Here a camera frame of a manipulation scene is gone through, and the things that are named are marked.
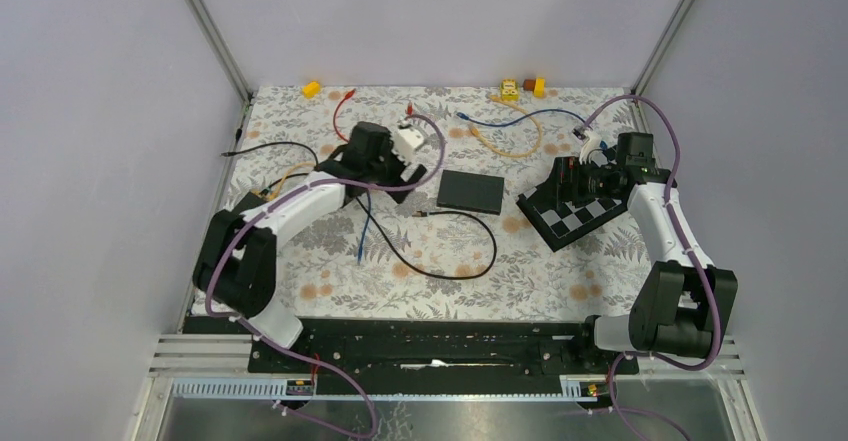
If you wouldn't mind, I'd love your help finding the floral patterned table mat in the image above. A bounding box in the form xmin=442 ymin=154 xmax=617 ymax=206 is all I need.
xmin=224 ymin=86 xmax=651 ymax=321

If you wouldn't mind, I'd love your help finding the black ethernet cable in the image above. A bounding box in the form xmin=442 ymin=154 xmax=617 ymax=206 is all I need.
xmin=222 ymin=142 xmax=499 ymax=282

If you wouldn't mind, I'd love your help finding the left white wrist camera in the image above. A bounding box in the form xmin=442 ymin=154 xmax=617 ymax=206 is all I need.
xmin=391 ymin=125 xmax=426 ymax=164

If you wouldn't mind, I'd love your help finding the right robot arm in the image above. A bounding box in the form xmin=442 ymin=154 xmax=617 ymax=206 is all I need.
xmin=517 ymin=132 xmax=738 ymax=373

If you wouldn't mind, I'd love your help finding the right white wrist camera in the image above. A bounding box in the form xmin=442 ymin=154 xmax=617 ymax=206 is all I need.
xmin=572 ymin=126 xmax=607 ymax=164

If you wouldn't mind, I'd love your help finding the black network switch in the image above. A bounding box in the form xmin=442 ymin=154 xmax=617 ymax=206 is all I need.
xmin=436 ymin=170 xmax=505 ymax=215

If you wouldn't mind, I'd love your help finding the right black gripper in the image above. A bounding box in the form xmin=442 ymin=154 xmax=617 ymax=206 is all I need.
xmin=527 ymin=157 xmax=620 ymax=211

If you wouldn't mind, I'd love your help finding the black white checkerboard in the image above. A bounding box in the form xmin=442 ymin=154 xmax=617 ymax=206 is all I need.
xmin=516 ymin=185 xmax=626 ymax=252

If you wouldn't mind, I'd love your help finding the yellow toy brick with face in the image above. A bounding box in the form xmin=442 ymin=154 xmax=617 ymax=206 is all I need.
xmin=500 ymin=79 xmax=520 ymax=102

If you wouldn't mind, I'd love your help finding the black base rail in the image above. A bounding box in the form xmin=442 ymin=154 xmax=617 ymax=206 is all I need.
xmin=181 ymin=315 xmax=704 ymax=397

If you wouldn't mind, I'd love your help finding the orange ethernet cable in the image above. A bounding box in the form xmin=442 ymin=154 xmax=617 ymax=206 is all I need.
xmin=261 ymin=161 xmax=319 ymax=201

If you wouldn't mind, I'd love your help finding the red ethernet cable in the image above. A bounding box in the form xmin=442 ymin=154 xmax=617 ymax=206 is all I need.
xmin=332 ymin=89 xmax=415 ymax=144

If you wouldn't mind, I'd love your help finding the yellow brown toy block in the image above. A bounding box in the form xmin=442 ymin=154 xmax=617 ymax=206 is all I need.
xmin=522 ymin=78 xmax=547 ymax=99

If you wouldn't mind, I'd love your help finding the yellow ethernet cable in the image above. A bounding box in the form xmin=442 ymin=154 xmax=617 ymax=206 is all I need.
xmin=468 ymin=93 xmax=546 ymax=160

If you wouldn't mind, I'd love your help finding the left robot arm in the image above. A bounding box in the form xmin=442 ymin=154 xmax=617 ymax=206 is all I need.
xmin=192 ymin=121 xmax=431 ymax=372

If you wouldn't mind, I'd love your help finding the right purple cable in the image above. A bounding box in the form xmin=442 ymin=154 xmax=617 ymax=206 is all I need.
xmin=572 ymin=94 xmax=723 ymax=441

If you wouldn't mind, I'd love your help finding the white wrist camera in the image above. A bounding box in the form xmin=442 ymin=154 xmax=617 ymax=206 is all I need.
xmin=391 ymin=125 xmax=426 ymax=164
xmin=572 ymin=126 xmax=607 ymax=164

